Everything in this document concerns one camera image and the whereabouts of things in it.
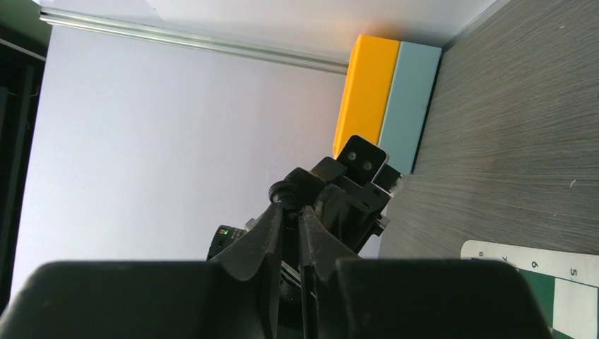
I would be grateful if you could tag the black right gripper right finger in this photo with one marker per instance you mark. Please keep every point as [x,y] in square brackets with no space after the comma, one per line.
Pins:
[352,297]

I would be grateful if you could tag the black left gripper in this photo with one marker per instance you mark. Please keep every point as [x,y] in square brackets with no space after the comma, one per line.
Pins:
[350,212]

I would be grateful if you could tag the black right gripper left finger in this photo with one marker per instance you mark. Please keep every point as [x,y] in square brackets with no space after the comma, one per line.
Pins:
[233,295]

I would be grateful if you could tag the black chess pawn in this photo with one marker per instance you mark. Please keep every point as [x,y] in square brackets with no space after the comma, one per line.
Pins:
[283,192]

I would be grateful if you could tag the green white chess mat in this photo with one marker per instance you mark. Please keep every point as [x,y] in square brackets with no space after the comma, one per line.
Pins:
[565,284]

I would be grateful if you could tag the yellow teal drawer box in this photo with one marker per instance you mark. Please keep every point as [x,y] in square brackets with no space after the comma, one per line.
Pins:
[387,92]

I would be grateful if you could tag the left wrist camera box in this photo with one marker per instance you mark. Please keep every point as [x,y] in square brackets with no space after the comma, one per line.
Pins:
[363,159]

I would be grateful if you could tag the aluminium wall rail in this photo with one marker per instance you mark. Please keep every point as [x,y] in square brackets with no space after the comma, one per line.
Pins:
[234,48]

